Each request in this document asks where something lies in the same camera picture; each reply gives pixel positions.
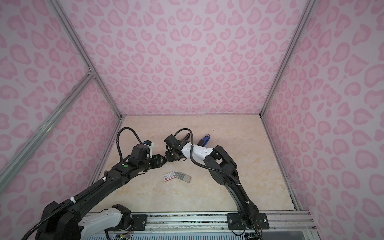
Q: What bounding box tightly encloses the red white staple box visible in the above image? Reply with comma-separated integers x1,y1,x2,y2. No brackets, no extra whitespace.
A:
163,171,177,182

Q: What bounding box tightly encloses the silver staple strips tray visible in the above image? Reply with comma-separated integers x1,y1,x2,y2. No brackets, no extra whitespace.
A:
175,172,192,184

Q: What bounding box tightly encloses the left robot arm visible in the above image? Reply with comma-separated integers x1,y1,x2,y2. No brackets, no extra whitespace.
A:
33,145,167,240

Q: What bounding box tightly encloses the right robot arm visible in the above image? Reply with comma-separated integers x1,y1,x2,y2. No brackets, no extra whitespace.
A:
165,135,260,229

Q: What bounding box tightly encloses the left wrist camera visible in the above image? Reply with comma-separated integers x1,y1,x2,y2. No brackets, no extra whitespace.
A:
143,140,155,158

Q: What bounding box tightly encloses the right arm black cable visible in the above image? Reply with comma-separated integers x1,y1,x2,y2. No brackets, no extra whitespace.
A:
173,128,265,240

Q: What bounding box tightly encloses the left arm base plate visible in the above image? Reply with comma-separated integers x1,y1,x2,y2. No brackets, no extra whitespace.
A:
118,214,148,231

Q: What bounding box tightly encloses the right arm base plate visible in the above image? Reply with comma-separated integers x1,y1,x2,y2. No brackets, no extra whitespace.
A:
226,213,270,230

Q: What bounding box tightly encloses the aluminium front rail frame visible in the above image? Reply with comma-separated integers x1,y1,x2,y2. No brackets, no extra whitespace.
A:
80,209,320,240

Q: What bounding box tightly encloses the aluminium diagonal wall strut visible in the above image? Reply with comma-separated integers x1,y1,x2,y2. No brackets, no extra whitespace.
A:
1,70,94,193

